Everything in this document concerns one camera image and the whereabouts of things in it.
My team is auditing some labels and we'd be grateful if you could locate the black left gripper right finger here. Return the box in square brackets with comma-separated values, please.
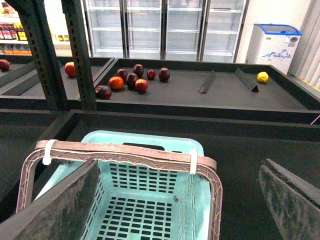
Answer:
[258, 158, 320, 240]

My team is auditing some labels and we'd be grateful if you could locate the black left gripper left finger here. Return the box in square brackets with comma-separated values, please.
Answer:
[0, 159, 100, 240]

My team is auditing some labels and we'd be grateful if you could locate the turquoise plastic basket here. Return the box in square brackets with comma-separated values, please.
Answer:
[33, 130, 213, 240]

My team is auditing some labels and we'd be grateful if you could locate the dark red apple front left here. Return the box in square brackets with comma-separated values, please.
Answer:
[95, 85, 113, 100]

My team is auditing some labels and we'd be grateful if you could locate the red apple left bin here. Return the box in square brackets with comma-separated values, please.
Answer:
[64, 61, 76, 78]

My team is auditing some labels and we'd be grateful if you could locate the red yellow apple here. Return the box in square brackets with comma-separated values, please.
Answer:
[135, 79, 149, 93]

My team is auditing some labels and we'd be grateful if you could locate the dark red apple middle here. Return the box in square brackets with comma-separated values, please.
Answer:
[126, 73, 139, 89]

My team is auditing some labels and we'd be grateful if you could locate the dark red apple back left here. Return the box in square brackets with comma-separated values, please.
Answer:
[116, 68, 129, 83]

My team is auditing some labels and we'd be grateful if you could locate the dark apple far left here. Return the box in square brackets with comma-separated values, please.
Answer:
[0, 59, 11, 72]

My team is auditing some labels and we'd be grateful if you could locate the small dark red apple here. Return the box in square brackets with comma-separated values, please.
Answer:
[147, 69, 156, 81]

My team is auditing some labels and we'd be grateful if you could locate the dark red apple right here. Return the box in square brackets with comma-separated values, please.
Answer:
[158, 67, 171, 82]

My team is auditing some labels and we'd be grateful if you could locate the white zip tie left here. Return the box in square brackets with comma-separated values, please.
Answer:
[42, 139, 58, 166]

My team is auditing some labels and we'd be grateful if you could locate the white zip tie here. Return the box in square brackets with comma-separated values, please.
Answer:
[42, 139, 58, 166]
[189, 148, 198, 175]

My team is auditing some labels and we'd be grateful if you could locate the white zip tie right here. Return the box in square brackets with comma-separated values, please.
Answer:
[189, 148, 198, 175]

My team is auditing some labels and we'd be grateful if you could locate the yellow lemon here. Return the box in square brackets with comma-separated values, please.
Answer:
[257, 71, 269, 84]

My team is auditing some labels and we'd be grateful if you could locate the black divider right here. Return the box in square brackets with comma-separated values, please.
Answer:
[234, 68, 259, 93]

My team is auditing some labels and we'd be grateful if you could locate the black divider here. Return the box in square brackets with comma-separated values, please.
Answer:
[198, 70, 216, 94]
[234, 68, 259, 93]

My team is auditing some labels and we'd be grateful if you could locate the black produce bin upper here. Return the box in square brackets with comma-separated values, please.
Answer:
[93, 58, 320, 125]

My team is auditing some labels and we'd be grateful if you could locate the orange red fruit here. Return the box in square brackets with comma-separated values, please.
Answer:
[108, 76, 124, 91]

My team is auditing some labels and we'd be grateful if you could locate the black divider left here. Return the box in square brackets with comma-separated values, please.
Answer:
[198, 70, 216, 94]

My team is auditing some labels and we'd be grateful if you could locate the white blue chest freezer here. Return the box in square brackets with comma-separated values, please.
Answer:
[245, 23, 302, 75]

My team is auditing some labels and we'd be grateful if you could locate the glass door display fridge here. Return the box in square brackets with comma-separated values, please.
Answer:
[83, 0, 249, 63]

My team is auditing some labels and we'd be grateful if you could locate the black metal shelf post rear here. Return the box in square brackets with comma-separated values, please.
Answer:
[7, 0, 68, 111]

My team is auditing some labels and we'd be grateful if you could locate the black metal shelf post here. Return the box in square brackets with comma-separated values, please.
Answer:
[7, 0, 68, 111]
[61, 0, 96, 111]

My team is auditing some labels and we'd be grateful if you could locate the black metal shelf post front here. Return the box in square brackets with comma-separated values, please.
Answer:
[61, 0, 96, 111]

